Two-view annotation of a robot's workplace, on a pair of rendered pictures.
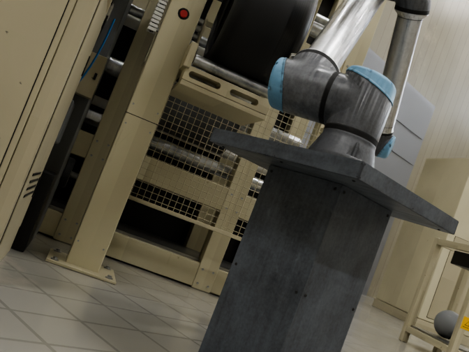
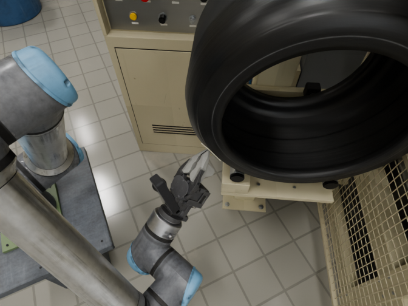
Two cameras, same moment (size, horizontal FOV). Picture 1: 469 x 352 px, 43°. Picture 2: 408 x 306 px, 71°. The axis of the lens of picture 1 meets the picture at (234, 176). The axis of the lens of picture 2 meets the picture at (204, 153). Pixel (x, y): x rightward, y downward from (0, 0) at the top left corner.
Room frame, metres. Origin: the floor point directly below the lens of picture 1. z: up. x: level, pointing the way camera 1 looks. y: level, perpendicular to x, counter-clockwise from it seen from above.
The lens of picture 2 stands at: (2.38, -0.47, 1.66)
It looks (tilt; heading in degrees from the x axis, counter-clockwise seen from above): 55 degrees down; 108
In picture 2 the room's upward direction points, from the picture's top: straight up
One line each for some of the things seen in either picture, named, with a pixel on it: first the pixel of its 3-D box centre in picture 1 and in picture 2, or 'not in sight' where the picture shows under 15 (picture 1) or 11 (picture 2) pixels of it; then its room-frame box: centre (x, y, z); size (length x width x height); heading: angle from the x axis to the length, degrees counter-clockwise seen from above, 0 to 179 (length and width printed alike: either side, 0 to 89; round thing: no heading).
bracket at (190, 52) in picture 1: (183, 63); (276, 98); (2.40, 0.36, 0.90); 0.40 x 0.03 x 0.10; 13
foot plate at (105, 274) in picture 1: (82, 264); (244, 190); (2.36, 0.43, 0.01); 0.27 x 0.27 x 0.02; 13
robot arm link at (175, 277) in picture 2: not in sight; (175, 280); (2.26, -0.34, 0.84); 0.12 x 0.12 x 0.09; 68
